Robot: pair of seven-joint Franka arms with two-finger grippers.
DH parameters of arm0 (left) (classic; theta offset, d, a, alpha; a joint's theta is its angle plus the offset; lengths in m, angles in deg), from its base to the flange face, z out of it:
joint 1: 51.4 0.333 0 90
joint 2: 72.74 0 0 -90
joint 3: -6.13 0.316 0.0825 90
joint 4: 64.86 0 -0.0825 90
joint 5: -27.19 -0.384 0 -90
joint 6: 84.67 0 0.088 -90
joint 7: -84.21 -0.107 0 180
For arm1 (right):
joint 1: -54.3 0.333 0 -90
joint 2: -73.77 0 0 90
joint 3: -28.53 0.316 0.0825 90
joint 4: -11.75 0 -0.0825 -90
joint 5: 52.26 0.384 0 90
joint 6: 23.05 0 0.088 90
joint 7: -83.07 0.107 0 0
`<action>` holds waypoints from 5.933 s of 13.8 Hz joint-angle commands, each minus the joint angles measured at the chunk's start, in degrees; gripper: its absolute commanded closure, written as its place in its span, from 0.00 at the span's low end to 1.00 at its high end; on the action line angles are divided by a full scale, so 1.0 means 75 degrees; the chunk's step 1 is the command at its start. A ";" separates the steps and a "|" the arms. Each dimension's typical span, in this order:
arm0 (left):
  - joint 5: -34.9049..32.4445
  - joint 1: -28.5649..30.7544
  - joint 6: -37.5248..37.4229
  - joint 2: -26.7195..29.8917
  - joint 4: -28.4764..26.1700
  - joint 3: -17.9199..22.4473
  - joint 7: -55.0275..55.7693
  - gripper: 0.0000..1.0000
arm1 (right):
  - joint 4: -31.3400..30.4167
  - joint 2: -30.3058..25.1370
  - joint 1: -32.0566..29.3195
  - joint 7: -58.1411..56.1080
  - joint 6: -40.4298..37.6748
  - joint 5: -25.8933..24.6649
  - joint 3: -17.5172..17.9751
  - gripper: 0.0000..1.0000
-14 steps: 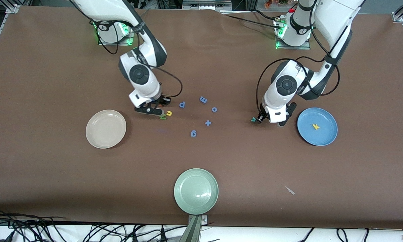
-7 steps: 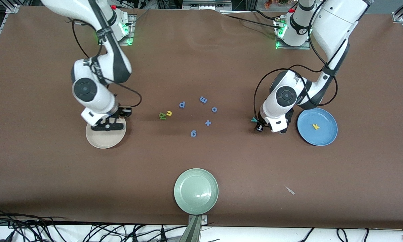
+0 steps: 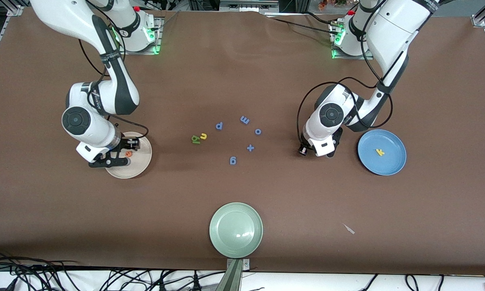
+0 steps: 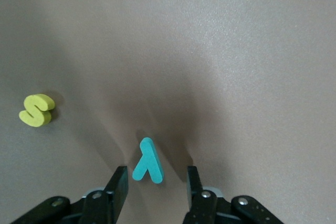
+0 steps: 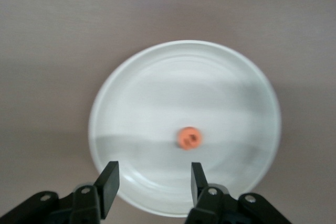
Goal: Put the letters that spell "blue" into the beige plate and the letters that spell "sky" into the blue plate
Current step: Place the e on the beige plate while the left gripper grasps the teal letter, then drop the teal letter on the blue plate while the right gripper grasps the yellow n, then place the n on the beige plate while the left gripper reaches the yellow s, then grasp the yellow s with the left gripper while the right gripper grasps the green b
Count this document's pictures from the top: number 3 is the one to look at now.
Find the blue foam letter p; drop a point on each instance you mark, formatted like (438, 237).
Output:
(218, 127)

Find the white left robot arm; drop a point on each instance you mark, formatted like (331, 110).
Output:
(331, 115)

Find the beige round plate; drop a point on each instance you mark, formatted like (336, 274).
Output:
(139, 161)

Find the dark background equipment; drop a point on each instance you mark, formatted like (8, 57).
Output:
(246, 4)

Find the brown table cover sheet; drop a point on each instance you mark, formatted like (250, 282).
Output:
(266, 81)

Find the silver mounting plate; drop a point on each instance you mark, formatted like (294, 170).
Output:
(246, 264)

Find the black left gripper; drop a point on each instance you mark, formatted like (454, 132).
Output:
(338, 138)

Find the blue foam letter m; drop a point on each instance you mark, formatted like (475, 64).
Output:
(244, 120)

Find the blue round plate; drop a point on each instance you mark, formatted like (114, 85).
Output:
(392, 161)

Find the pale green round plate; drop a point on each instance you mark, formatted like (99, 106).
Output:
(236, 230)

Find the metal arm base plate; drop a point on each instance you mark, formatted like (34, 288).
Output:
(158, 38)
(339, 55)

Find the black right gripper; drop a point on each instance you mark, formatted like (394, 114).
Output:
(124, 144)

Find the grey metal pole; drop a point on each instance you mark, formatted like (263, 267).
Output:
(231, 279)

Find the aluminium frame rail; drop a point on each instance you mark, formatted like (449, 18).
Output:
(15, 10)

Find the yellow foam letter k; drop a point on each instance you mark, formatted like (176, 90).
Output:
(380, 152)

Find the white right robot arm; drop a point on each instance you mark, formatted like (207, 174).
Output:
(80, 121)

